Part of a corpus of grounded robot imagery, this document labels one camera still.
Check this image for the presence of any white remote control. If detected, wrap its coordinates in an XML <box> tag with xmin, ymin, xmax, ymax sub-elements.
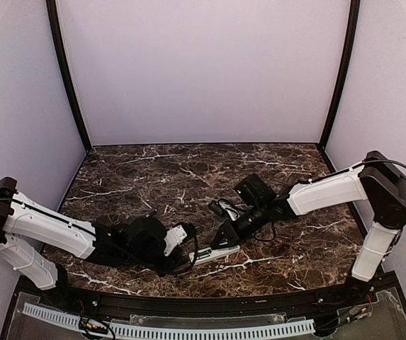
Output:
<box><xmin>188</xmin><ymin>245</ymin><xmax>240</xmax><ymax>266</ymax></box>

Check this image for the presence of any black AAA battery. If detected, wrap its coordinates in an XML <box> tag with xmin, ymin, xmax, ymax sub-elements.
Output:
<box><xmin>146</xmin><ymin>210</ymin><xmax>157</xmax><ymax>217</ymax></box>

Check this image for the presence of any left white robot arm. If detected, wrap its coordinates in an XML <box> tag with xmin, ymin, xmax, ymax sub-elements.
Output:
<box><xmin>0</xmin><ymin>177</ymin><xmax>190</xmax><ymax>290</ymax></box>

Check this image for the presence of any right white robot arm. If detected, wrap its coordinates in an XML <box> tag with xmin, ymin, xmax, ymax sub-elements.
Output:
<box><xmin>210</xmin><ymin>151</ymin><xmax>406</xmax><ymax>282</ymax></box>

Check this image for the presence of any right black camera cable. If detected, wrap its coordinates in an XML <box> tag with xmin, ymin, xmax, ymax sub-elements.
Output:
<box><xmin>255</xmin><ymin>219</ymin><xmax>278</xmax><ymax>242</ymax></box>

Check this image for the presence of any black camera cable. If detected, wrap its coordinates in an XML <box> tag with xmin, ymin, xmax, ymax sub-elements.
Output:
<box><xmin>110</xmin><ymin>222</ymin><xmax>200</xmax><ymax>274</ymax></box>
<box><xmin>255</xmin><ymin>219</ymin><xmax>278</xmax><ymax>242</ymax></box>

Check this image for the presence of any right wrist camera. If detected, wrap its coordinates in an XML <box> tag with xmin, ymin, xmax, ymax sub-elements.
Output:
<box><xmin>208</xmin><ymin>174</ymin><xmax>278</xmax><ymax>220</ymax></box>

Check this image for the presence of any left black camera cable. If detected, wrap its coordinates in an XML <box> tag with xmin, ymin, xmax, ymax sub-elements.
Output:
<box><xmin>110</xmin><ymin>222</ymin><xmax>200</xmax><ymax>274</ymax></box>

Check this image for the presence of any black front rail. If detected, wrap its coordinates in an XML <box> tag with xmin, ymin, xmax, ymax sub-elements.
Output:
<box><xmin>42</xmin><ymin>286</ymin><xmax>354</xmax><ymax>319</ymax></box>

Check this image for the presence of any white slotted cable duct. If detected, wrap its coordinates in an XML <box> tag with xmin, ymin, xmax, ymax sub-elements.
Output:
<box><xmin>22</xmin><ymin>302</ymin><xmax>315</xmax><ymax>340</ymax></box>

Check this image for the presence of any right black frame post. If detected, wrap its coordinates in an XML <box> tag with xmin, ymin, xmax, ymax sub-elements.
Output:
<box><xmin>319</xmin><ymin>0</ymin><xmax>361</xmax><ymax>149</ymax></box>

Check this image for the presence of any black frame post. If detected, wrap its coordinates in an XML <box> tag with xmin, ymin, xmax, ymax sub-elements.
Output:
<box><xmin>45</xmin><ymin>0</ymin><xmax>92</xmax><ymax>153</ymax></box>
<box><xmin>319</xmin><ymin>0</ymin><xmax>361</xmax><ymax>149</ymax></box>

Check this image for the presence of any left black frame post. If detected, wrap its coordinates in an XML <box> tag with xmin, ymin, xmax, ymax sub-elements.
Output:
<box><xmin>45</xmin><ymin>0</ymin><xmax>92</xmax><ymax>153</ymax></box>

